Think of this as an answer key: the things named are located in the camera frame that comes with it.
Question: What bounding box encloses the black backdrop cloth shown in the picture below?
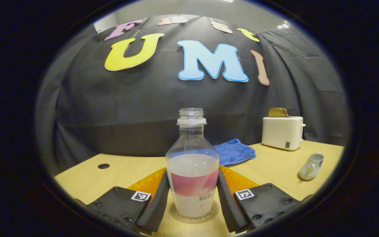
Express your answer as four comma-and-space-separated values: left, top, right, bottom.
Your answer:
35, 15, 351, 165

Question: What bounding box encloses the white toaster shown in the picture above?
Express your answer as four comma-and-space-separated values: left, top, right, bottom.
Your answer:
261, 116, 306, 151

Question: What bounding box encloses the clear pink-label water bottle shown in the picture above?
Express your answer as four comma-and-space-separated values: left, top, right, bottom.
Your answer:
165, 108, 220, 218

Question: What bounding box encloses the blue folded towel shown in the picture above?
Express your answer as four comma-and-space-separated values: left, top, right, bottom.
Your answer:
213, 138, 256, 167

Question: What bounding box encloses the round tan coaster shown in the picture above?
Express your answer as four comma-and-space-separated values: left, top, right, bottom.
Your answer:
170, 200, 219, 224

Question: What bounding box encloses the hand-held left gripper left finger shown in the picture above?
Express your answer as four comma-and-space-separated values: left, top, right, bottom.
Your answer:
85, 167, 171, 235

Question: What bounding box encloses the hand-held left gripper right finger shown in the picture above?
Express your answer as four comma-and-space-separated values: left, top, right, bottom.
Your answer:
216, 166, 302, 234

